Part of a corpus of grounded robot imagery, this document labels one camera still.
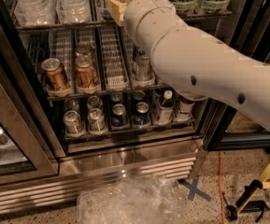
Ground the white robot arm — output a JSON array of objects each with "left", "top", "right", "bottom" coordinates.
[{"left": 105, "top": 0, "right": 270, "bottom": 132}]

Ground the silver diet coke can rear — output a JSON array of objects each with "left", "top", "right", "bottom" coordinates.
[{"left": 133, "top": 46, "right": 145, "bottom": 61}]

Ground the silver diet coke can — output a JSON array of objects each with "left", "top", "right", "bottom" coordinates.
[
  {"left": 133, "top": 46, "right": 145, "bottom": 61},
  {"left": 135, "top": 54, "right": 151, "bottom": 81}
]

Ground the brown root beer can rear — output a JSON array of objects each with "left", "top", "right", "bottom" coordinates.
[{"left": 75, "top": 43, "right": 95, "bottom": 58}]

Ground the brown root beer can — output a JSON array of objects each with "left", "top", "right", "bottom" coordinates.
[
  {"left": 75, "top": 55, "right": 98, "bottom": 88},
  {"left": 41, "top": 58, "right": 69, "bottom": 91},
  {"left": 75, "top": 43, "right": 95, "bottom": 58}
]

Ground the silver diet coke can front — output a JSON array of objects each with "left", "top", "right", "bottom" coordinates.
[{"left": 135, "top": 54, "right": 151, "bottom": 81}]

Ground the brown root beer can front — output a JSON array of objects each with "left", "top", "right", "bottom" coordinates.
[{"left": 75, "top": 55, "right": 98, "bottom": 88}]

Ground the blue pepsi can rear right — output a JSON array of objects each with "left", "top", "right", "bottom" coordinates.
[{"left": 132, "top": 91, "right": 146, "bottom": 103}]

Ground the blue pepsi can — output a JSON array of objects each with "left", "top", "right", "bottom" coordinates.
[
  {"left": 111, "top": 104, "right": 128, "bottom": 127},
  {"left": 132, "top": 91, "right": 146, "bottom": 103},
  {"left": 133, "top": 102, "right": 149, "bottom": 126},
  {"left": 110, "top": 92, "right": 124, "bottom": 105}
]

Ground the blue pepsi can rear left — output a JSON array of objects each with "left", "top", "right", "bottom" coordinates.
[{"left": 110, "top": 92, "right": 124, "bottom": 105}]

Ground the brown root beer can left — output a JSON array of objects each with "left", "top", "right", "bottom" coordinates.
[{"left": 41, "top": 58, "right": 69, "bottom": 91}]

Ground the silver green can rear right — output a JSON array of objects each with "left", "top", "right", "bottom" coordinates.
[{"left": 87, "top": 95, "right": 103, "bottom": 110}]

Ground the silver green can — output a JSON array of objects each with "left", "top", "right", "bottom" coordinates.
[
  {"left": 64, "top": 99, "right": 80, "bottom": 113},
  {"left": 87, "top": 95, "right": 103, "bottom": 110},
  {"left": 64, "top": 110, "right": 83, "bottom": 134},
  {"left": 88, "top": 108, "right": 106, "bottom": 132}
]

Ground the stainless steel fridge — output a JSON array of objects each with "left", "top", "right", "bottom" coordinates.
[{"left": 0, "top": 0, "right": 270, "bottom": 218}]

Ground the silver green can rear left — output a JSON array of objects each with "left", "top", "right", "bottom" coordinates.
[{"left": 64, "top": 99, "right": 80, "bottom": 113}]

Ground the blue pepsi can front left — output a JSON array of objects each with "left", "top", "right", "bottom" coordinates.
[{"left": 111, "top": 104, "right": 128, "bottom": 127}]

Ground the blue pepsi can front right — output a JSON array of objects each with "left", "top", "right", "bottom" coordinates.
[{"left": 133, "top": 102, "right": 149, "bottom": 126}]

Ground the silver green can front right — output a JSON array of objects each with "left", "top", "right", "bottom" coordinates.
[{"left": 88, "top": 108, "right": 106, "bottom": 132}]

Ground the silver green can front left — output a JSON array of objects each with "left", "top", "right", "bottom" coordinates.
[{"left": 64, "top": 110, "right": 83, "bottom": 134}]

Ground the fridge glass door right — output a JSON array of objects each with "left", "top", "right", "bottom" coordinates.
[{"left": 204, "top": 0, "right": 270, "bottom": 150}]

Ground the fridge glass door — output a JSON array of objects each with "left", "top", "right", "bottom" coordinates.
[
  {"left": 204, "top": 0, "right": 270, "bottom": 150},
  {"left": 0, "top": 68, "right": 58, "bottom": 185}
]

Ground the fridge glass door left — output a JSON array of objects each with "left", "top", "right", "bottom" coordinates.
[{"left": 0, "top": 68, "right": 58, "bottom": 185}]

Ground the clear water bottle right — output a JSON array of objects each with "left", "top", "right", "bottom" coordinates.
[{"left": 56, "top": 0, "right": 92, "bottom": 23}]

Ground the clear water bottle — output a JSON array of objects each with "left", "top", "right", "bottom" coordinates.
[
  {"left": 56, "top": 0, "right": 92, "bottom": 23},
  {"left": 14, "top": 0, "right": 55, "bottom": 26}
]

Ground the clear water bottle left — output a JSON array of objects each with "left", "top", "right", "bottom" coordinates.
[{"left": 14, "top": 0, "right": 55, "bottom": 26}]

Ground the iced tea bottle left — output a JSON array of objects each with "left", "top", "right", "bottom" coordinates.
[{"left": 155, "top": 90, "right": 174, "bottom": 125}]

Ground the iced tea bottle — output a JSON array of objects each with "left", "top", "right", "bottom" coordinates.
[
  {"left": 155, "top": 90, "right": 174, "bottom": 125},
  {"left": 175, "top": 97, "right": 194, "bottom": 121}
]

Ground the iced tea bottle right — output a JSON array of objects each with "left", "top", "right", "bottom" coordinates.
[{"left": 175, "top": 97, "right": 194, "bottom": 121}]

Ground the clear plastic bin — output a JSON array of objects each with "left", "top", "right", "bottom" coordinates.
[{"left": 77, "top": 176, "right": 182, "bottom": 224}]

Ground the blue tape cross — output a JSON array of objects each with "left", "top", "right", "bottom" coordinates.
[{"left": 179, "top": 176, "right": 211, "bottom": 203}]

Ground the yellow black wheeled stand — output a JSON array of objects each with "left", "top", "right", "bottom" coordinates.
[{"left": 225, "top": 162, "right": 270, "bottom": 223}]

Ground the orange power cable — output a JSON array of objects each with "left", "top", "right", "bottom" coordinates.
[{"left": 217, "top": 150, "right": 226, "bottom": 224}]

